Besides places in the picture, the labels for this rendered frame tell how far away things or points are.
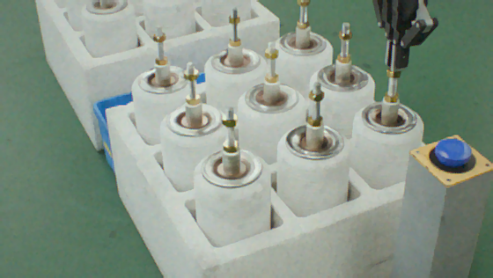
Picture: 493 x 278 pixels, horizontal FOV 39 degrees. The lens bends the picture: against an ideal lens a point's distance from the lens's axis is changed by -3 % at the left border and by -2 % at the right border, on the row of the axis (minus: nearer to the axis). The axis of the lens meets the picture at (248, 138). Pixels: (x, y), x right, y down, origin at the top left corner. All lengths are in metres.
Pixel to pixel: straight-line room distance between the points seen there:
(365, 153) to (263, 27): 0.48
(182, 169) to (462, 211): 0.37
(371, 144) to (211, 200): 0.23
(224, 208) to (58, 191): 0.49
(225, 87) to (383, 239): 0.32
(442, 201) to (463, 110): 0.71
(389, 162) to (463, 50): 0.78
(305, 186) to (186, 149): 0.16
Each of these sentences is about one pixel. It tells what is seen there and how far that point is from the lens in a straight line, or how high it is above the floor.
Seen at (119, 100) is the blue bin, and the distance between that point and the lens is 1.30.
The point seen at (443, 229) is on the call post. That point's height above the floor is 0.25.
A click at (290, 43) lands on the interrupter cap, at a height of 0.25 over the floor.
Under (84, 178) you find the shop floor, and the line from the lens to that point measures 1.31.
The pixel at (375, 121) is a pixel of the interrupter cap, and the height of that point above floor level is 0.25.
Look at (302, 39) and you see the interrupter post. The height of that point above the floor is 0.27.
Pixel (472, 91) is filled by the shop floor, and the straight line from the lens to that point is 1.57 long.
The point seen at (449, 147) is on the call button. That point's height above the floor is 0.33.
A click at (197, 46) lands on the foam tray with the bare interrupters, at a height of 0.17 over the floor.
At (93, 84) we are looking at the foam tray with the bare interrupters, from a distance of 1.29.
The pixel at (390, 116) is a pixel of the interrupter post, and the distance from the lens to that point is 0.98.
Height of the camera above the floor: 0.80
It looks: 36 degrees down
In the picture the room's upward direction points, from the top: 1 degrees counter-clockwise
